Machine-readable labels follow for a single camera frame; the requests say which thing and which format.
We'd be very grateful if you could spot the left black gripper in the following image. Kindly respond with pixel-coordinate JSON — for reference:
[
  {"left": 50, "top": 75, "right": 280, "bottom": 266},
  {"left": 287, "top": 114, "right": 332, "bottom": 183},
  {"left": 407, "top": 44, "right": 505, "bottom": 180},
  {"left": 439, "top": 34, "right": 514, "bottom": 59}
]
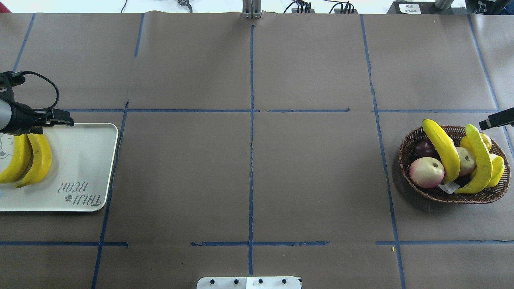
[{"left": 7, "top": 101, "right": 75, "bottom": 135}]

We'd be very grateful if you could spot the yellow banana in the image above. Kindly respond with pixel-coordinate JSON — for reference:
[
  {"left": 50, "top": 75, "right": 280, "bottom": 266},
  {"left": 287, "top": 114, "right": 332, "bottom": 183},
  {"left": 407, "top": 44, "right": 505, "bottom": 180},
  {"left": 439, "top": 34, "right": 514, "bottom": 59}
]
[
  {"left": 14, "top": 134, "right": 53, "bottom": 188},
  {"left": 0, "top": 134, "right": 32, "bottom": 183},
  {"left": 455, "top": 124, "right": 492, "bottom": 194},
  {"left": 422, "top": 119, "right": 461, "bottom": 184}
]

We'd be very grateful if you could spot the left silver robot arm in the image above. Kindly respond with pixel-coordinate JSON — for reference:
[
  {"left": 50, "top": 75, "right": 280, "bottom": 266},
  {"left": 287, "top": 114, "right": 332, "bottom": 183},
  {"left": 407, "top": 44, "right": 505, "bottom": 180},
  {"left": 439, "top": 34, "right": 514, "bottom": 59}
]
[{"left": 0, "top": 100, "right": 75, "bottom": 136}]

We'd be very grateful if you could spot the white bear tray plate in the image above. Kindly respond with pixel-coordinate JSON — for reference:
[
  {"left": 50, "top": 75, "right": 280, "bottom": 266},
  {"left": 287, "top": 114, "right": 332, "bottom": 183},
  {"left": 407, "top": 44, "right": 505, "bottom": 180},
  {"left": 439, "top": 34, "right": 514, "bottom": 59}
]
[{"left": 0, "top": 123, "right": 118, "bottom": 212}]

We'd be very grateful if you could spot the yellow star fruit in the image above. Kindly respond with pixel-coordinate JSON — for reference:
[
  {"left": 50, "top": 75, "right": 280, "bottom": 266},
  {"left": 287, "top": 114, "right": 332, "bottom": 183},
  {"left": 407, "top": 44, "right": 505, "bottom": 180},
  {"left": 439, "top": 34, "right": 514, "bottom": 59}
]
[{"left": 486, "top": 153, "right": 505, "bottom": 188}]

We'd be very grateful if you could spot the yellow lemon fruit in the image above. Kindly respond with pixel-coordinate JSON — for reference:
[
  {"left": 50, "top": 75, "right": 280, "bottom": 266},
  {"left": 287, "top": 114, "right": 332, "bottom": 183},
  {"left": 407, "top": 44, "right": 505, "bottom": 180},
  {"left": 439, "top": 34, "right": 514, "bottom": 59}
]
[{"left": 459, "top": 133, "right": 492, "bottom": 154}]

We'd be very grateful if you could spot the dark purple fruit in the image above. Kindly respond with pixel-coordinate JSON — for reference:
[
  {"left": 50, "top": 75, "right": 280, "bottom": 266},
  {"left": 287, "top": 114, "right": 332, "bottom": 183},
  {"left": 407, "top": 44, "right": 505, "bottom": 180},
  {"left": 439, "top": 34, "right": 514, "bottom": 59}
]
[{"left": 413, "top": 139, "right": 439, "bottom": 159}]

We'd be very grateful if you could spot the white price tag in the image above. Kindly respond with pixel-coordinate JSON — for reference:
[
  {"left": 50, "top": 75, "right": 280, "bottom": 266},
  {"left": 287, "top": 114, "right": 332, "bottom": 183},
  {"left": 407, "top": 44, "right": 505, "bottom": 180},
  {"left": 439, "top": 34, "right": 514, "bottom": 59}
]
[{"left": 438, "top": 181, "right": 460, "bottom": 195}]

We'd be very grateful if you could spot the black power adapter box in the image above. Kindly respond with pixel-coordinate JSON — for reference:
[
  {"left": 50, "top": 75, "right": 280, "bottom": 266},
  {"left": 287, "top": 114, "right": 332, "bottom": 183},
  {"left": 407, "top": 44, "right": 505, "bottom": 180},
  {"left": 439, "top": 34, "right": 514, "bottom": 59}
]
[{"left": 387, "top": 1, "right": 442, "bottom": 15}]

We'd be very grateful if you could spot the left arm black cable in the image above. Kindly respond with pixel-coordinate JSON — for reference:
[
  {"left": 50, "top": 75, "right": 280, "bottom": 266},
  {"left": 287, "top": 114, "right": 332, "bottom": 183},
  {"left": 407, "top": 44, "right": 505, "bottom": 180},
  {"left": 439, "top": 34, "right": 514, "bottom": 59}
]
[{"left": 12, "top": 71, "right": 60, "bottom": 111}]

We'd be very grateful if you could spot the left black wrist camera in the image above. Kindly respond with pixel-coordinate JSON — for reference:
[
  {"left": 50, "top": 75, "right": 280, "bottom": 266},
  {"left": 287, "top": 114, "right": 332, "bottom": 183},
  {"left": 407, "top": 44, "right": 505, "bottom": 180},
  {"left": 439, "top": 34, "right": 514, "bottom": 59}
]
[{"left": 0, "top": 71, "right": 26, "bottom": 92}]

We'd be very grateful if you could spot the aluminium frame post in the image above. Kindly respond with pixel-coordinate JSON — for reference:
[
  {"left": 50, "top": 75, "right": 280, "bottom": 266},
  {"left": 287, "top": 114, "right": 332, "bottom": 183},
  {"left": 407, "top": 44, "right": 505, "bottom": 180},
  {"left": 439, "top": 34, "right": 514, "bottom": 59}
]
[{"left": 242, "top": 0, "right": 262, "bottom": 19}]

